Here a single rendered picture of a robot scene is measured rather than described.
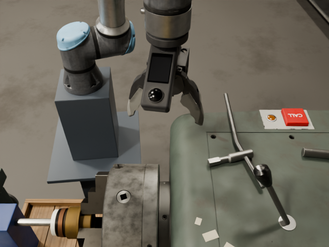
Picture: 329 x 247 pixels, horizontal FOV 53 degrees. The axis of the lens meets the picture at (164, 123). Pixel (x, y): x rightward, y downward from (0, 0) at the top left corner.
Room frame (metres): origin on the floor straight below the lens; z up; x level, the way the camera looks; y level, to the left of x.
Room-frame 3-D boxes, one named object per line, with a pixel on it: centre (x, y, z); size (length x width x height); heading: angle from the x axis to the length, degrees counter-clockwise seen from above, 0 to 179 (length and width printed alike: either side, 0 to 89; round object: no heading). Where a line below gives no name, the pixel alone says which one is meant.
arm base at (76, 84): (1.01, 0.31, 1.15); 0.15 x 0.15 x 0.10
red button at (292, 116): (0.65, -0.36, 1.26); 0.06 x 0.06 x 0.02; 0
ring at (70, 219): (0.43, 0.24, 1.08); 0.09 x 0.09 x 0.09; 0
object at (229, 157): (0.50, -0.16, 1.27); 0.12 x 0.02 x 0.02; 105
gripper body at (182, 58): (0.50, -0.01, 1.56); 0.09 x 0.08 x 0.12; 170
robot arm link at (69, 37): (1.01, 0.31, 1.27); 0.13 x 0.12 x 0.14; 109
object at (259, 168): (0.37, -0.19, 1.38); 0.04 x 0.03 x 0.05; 90
